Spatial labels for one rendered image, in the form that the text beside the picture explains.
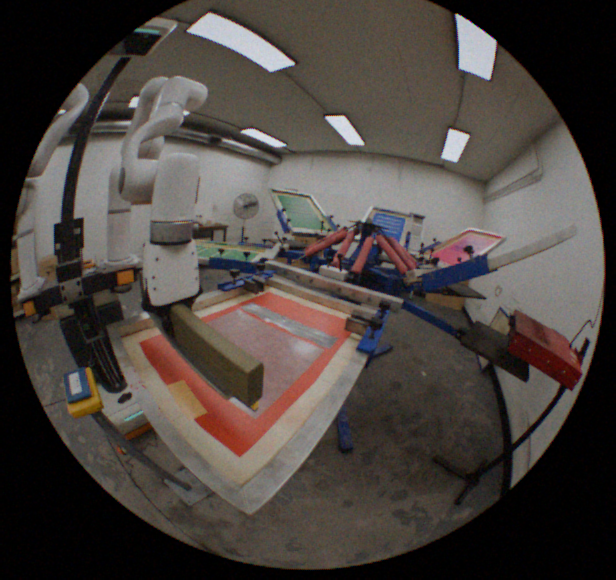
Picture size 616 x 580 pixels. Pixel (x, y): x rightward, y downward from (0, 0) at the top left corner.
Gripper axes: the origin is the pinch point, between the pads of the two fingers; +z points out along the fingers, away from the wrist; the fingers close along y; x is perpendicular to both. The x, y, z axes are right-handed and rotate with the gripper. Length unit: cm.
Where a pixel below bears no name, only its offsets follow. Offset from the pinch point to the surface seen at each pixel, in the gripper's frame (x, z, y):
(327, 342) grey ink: 16.8, 14.0, -36.2
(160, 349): -13.0, 14.8, 1.2
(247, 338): -1.7, 14.6, -22.1
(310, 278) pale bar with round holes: -7, 7, -67
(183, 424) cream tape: 9.8, 14.5, 9.2
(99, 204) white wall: -380, -24, 9
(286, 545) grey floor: 53, 109, 31
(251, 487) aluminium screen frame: 26.9, 10.8, 10.5
